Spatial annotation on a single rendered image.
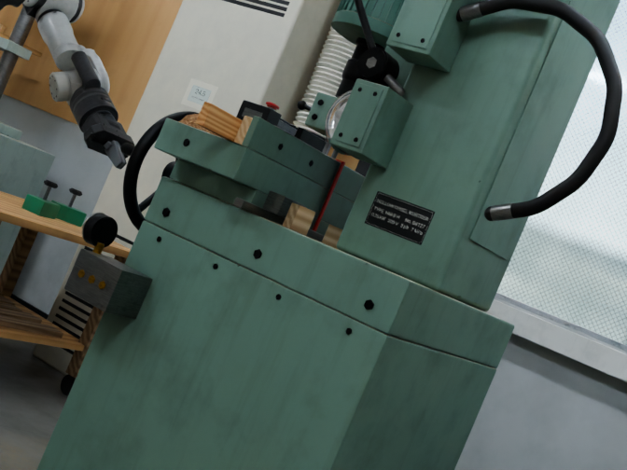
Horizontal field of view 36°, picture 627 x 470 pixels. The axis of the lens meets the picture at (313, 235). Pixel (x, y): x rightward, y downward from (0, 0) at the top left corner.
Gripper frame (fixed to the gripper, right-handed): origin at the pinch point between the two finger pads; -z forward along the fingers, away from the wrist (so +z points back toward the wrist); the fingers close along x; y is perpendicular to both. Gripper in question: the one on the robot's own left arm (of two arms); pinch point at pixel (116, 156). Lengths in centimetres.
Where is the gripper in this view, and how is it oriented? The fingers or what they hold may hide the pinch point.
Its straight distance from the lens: 205.8
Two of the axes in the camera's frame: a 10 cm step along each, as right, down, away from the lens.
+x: -5.4, -2.3, -8.1
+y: 7.1, -6.4, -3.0
